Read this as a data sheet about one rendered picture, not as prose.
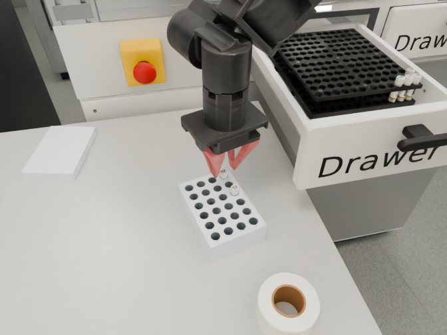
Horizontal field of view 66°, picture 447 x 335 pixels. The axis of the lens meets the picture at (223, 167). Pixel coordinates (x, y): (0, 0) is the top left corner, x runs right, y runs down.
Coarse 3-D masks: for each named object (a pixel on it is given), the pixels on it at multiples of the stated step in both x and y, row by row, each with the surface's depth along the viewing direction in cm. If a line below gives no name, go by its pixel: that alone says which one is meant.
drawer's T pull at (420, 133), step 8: (408, 128) 43; (416, 128) 43; (424, 128) 43; (408, 136) 43; (416, 136) 42; (424, 136) 42; (432, 136) 42; (440, 136) 42; (400, 144) 42; (408, 144) 41; (416, 144) 41; (424, 144) 42; (432, 144) 42; (440, 144) 42
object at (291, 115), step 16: (304, 32) 71; (368, 32) 69; (256, 48) 64; (384, 48) 64; (256, 64) 63; (272, 64) 71; (400, 64) 61; (256, 80) 65; (272, 80) 57; (432, 80) 55; (272, 96) 57; (288, 96) 52; (416, 96) 58; (432, 96) 55; (288, 112) 52; (304, 112) 59; (288, 128) 52
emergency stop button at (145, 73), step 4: (136, 64) 59; (140, 64) 59; (144, 64) 59; (148, 64) 59; (136, 68) 59; (140, 68) 59; (144, 68) 59; (148, 68) 59; (152, 68) 60; (136, 72) 59; (140, 72) 59; (144, 72) 60; (148, 72) 60; (152, 72) 60; (136, 76) 60; (140, 76) 60; (144, 76) 60; (148, 76) 60; (152, 76) 60; (136, 80) 61; (140, 80) 60; (144, 80) 61; (148, 80) 61; (152, 80) 61
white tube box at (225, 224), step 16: (208, 176) 53; (192, 192) 51; (208, 192) 52; (224, 192) 51; (240, 192) 51; (192, 208) 49; (208, 208) 49; (224, 208) 49; (240, 208) 49; (192, 224) 50; (208, 224) 47; (224, 224) 47; (240, 224) 47; (256, 224) 47; (208, 240) 45; (224, 240) 45; (240, 240) 46; (256, 240) 48; (208, 256) 47; (224, 256) 47
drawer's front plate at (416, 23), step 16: (400, 16) 69; (416, 16) 70; (432, 16) 71; (384, 32) 72; (400, 32) 72; (416, 32) 73; (432, 32) 73; (400, 48) 74; (416, 48) 75; (432, 48) 76
